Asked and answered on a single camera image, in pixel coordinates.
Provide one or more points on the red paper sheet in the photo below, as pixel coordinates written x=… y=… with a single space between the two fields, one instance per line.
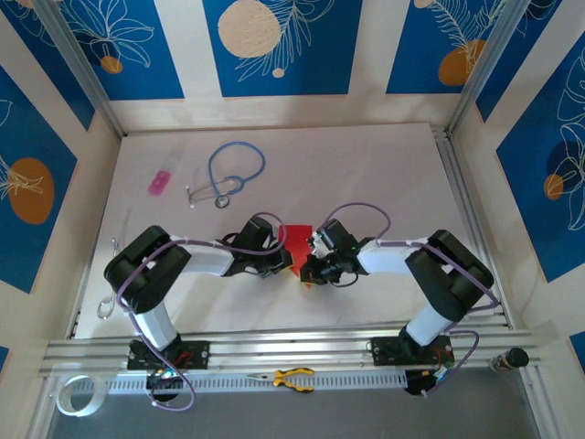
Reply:
x=299 y=238

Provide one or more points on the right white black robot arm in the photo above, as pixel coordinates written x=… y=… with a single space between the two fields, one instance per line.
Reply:
x=384 y=258

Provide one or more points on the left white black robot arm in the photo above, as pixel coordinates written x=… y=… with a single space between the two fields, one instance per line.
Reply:
x=205 y=260

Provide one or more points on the blue stethoscope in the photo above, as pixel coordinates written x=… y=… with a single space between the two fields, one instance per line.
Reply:
x=222 y=200

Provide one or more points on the yellow black pliers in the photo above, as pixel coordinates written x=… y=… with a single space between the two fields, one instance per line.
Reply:
x=279 y=378

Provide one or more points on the small pink clear bottle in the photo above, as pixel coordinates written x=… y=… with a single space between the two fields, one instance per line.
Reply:
x=159 y=183

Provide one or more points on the right black control box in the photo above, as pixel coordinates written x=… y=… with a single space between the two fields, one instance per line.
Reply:
x=416 y=386

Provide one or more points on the black control box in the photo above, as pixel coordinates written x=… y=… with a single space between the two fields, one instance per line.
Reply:
x=416 y=386
x=160 y=382

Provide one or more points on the left black control box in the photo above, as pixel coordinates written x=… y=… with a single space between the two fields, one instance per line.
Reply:
x=160 y=382

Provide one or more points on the silver metal scissors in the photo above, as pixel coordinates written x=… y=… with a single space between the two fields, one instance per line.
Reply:
x=104 y=310

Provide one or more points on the small bottle with black cap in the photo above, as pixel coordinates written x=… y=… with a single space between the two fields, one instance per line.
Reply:
x=516 y=356

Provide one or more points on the clear tape roll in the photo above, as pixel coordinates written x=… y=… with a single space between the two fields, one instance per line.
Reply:
x=100 y=393

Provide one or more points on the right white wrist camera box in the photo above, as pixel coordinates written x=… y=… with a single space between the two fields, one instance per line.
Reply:
x=321 y=247

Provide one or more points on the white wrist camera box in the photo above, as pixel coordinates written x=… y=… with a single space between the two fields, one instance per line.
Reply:
x=321 y=247
x=280 y=234

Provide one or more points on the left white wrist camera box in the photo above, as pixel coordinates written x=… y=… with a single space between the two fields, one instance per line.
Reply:
x=280 y=234

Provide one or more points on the aluminium frame rail with arm bases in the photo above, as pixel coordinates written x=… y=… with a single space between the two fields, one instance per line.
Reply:
x=297 y=347

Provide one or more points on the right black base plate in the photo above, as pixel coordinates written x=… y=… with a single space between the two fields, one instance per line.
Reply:
x=384 y=352

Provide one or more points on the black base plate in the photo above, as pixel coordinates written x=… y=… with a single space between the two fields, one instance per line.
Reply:
x=198 y=354
x=384 y=352

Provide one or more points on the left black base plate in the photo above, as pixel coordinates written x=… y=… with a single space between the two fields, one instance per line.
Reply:
x=198 y=354

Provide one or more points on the aluminium side rail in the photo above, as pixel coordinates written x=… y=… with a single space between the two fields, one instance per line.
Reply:
x=450 y=160

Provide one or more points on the right aluminium corner post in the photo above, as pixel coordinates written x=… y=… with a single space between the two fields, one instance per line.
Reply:
x=480 y=68

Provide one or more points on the aluminium corner post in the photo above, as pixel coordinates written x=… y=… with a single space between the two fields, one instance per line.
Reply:
x=480 y=68
x=77 y=64

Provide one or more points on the left aluminium corner post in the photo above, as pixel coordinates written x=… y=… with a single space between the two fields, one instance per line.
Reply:
x=77 y=64

